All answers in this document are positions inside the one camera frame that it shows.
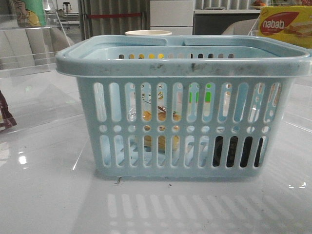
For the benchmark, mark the dark red snack packet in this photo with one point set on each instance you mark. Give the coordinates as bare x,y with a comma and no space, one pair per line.
6,119

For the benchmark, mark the green cartoon snack package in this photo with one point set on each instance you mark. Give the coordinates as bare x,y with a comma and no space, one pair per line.
30,13

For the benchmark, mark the clear acrylic shelf left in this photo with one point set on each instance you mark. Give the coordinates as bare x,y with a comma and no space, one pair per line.
30,50

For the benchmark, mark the light blue plastic basket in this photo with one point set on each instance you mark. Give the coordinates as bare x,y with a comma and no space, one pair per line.
220,86

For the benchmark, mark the white paper cup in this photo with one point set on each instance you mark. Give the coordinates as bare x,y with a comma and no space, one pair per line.
148,33

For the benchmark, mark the yellow nabati wafer box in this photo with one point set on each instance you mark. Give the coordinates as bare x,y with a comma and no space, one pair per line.
289,14

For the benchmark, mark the black tissue pack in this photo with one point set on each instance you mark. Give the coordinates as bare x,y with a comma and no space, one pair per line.
232,148

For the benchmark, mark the packaged bread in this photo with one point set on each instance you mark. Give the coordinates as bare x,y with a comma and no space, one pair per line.
162,115

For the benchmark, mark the white drawer cabinet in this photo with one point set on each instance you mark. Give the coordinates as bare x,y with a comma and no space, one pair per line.
176,16

